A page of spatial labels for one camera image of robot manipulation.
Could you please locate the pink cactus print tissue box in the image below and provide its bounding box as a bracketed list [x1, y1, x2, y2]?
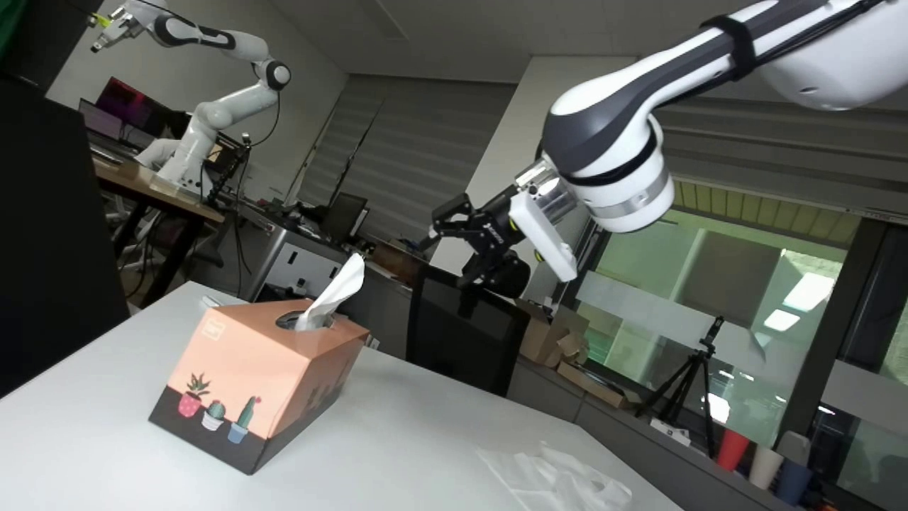
[148, 296, 371, 477]

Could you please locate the white cup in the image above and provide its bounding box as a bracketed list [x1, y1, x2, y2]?
[748, 442, 785, 493]

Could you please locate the black flat panel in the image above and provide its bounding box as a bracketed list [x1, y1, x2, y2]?
[405, 264, 532, 396]

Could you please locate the wooden desk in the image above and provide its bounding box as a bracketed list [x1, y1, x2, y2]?
[87, 154, 230, 226]

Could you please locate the brown cardboard box with clutter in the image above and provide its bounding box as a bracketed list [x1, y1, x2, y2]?
[515, 300, 630, 411]

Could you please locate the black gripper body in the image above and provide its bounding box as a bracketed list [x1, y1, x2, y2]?
[469, 184, 537, 304]

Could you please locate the black camera tripod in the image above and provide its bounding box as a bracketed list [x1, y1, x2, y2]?
[637, 314, 730, 460]

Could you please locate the red cup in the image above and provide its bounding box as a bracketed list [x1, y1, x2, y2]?
[713, 429, 751, 477]

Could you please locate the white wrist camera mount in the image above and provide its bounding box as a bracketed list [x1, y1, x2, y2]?
[507, 166, 582, 287]

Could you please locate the white tissue sheet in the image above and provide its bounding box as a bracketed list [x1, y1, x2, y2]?
[293, 249, 368, 334]

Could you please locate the dark laptop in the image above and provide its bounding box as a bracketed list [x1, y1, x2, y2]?
[318, 189, 371, 246]

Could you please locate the clear plastic sheet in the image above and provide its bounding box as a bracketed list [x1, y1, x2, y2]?
[474, 442, 635, 511]

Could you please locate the large black screen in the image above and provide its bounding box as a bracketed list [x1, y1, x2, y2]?
[0, 70, 134, 396]

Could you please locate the blue cup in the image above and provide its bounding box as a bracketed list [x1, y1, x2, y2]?
[778, 456, 816, 511]

